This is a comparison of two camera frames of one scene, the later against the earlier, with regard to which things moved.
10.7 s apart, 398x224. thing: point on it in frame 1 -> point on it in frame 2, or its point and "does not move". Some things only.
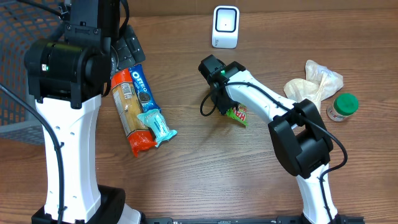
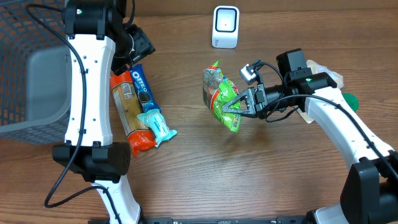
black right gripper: [221, 106] -> [255, 101]
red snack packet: [129, 107] does not move
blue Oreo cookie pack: [147, 98] does not move
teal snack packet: [154, 120] does not move
